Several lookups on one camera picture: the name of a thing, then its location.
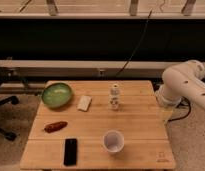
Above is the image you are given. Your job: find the small clear plastic bottle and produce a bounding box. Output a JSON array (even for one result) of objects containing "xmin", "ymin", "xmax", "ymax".
[{"xmin": 109, "ymin": 84, "xmax": 120, "ymax": 110}]

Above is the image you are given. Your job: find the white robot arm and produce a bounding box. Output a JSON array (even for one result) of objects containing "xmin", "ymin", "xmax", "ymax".
[{"xmin": 155, "ymin": 60, "xmax": 205, "ymax": 110}]

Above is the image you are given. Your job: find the white rectangular sponge block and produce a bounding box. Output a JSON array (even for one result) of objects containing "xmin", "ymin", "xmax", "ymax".
[{"xmin": 77, "ymin": 96, "xmax": 92, "ymax": 111}]

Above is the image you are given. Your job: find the wooden table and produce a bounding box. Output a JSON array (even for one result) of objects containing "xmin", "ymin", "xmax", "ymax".
[{"xmin": 20, "ymin": 81, "xmax": 175, "ymax": 171}]

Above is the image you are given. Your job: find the green ceramic bowl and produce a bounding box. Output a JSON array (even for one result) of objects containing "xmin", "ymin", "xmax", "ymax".
[{"xmin": 41, "ymin": 82, "xmax": 73, "ymax": 108}]

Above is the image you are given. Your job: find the white paper cup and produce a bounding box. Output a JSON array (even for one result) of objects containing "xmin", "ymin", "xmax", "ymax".
[{"xmin": 102, "ymin": 130, "xmax": 125, "ymax": 154}]

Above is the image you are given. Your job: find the brown sausage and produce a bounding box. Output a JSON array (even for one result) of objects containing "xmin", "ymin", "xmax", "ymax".
[{"xmin": 44, "ymin": 121, "xmax": 67, "ymax": 133}]

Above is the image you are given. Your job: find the black smartphone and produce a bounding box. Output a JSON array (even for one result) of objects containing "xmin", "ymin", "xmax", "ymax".
[{"xmin": 64, "ymin": 138, "xmax": 77, "ymax": 166}]

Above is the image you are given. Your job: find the black floor cable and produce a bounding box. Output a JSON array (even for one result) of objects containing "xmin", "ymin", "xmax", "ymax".
[{"xmin": 167, "ymin": 98, "xmax": 192, "ymax": 123}]

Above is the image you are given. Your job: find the black hanging cable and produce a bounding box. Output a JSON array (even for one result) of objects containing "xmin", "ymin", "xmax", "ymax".
[{"xmin": 114, "ymin": 9, "xmax": 153, "ymax": 78}]

